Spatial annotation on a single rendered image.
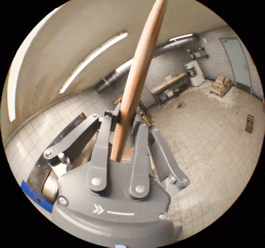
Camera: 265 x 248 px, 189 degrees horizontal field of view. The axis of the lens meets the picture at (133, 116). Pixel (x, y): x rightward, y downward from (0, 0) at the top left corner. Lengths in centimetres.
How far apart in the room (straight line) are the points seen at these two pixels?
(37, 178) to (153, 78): 564
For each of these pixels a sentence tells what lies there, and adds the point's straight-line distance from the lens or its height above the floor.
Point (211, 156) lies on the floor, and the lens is 225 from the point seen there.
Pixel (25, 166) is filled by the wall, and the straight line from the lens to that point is 130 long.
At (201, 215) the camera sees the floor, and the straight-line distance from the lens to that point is 206.
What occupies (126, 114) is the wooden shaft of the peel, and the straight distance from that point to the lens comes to 16.
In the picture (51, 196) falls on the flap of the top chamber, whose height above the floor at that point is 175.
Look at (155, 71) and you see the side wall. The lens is 529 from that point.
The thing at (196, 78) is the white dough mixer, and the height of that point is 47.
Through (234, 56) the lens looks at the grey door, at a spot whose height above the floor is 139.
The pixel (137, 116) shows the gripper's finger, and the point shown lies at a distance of 15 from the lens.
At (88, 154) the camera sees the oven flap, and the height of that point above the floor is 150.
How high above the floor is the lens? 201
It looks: 20 degrees down
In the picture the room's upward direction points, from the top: 37 degrees counter-clockwise
